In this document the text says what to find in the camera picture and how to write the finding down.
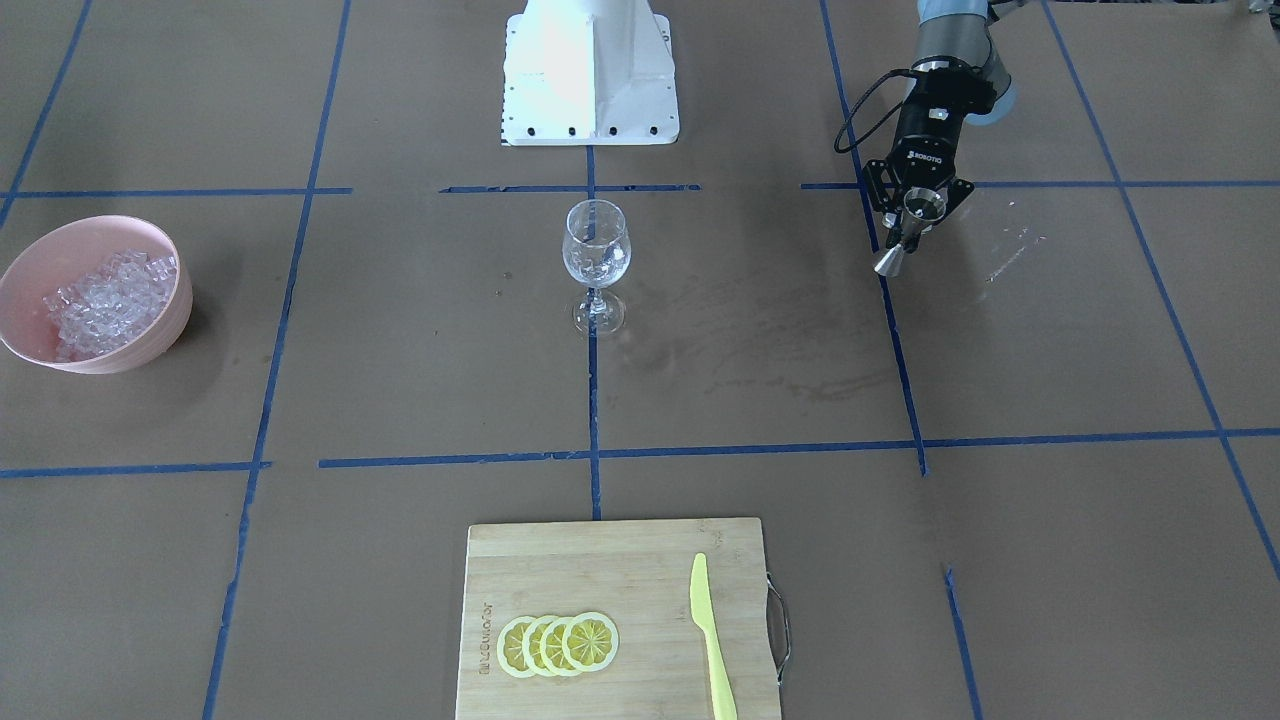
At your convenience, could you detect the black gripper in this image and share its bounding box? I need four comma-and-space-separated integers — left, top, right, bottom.
863, 64, 986, 240

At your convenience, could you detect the steel double jigger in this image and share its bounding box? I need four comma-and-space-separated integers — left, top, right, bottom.
874, 187, 947, 278

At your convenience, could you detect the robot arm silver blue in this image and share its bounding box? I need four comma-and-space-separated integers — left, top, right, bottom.
887, 1, 1018, 245

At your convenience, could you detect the clear wine glass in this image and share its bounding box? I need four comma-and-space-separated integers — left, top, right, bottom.
561, 199, 632, 337

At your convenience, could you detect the clear ice cubes pile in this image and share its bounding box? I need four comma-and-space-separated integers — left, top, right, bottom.
42, 249, 178, 363

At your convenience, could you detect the bamboo cutting board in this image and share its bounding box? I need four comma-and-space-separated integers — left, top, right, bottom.
454, 518, 782, 719

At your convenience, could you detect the yellow plastic knife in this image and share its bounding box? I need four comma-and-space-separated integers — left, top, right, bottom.
687, 552, 739, 719

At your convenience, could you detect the lemon slice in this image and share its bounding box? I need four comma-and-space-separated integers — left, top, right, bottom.
561, 611, 620, 673
539, 618, 580, 676
498, 615, 535, 679
521, 615, 558, 676

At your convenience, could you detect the pink bowl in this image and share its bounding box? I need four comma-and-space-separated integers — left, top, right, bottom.
1, 215, 193, 374

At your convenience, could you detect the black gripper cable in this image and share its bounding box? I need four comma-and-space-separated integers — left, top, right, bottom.
833, 68, 916, 156

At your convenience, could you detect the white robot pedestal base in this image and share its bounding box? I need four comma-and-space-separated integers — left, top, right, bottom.
500, 1, 681, 147

